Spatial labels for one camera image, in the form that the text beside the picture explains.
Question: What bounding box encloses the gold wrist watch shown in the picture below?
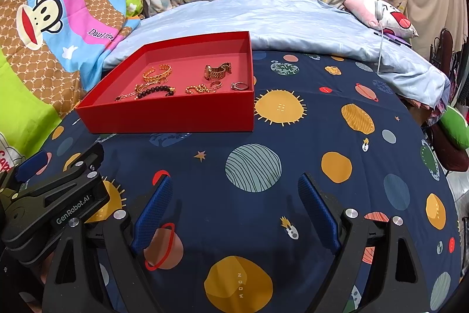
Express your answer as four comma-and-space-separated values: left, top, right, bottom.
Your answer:
204, 62, 232, 81

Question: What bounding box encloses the dark wooden bead bracelet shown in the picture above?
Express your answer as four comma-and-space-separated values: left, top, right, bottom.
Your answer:
135, 84, 176, 98

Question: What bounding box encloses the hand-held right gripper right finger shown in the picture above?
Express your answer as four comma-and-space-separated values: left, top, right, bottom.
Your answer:
298, 173, 429, 313

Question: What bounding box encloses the red cardboard box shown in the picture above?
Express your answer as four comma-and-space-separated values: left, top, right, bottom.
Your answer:
75, 31, 256, 134

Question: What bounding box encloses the purple phone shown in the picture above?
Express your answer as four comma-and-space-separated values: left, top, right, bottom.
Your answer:
374, 31, 404, 47

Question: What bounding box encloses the green plush cushion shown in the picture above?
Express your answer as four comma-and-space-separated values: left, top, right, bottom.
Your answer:
438, 105, 469, 149

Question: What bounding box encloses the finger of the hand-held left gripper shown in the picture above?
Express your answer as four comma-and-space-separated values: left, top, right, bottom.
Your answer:
0, 150, 52, 201
2, 142, 111, 252

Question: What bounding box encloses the navy planet print bedsheet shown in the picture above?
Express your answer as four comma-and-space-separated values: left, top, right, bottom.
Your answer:
22, 49, 463, 313

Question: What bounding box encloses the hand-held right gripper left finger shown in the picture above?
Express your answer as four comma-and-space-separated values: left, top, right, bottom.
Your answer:
43, 174, 174, 313

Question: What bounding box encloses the light blue quilt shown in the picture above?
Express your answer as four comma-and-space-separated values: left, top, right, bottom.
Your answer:
103, 0, 450, 109

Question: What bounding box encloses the dark red cloth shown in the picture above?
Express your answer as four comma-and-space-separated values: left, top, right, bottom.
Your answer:
428, 122, 469, 173

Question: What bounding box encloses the pink cartoon pillow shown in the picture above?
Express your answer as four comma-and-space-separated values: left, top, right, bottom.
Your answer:
344, 0, 419, 40

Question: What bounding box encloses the gold chain-link bangle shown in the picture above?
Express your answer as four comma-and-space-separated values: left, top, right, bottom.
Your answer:
142, 64, 173, 83

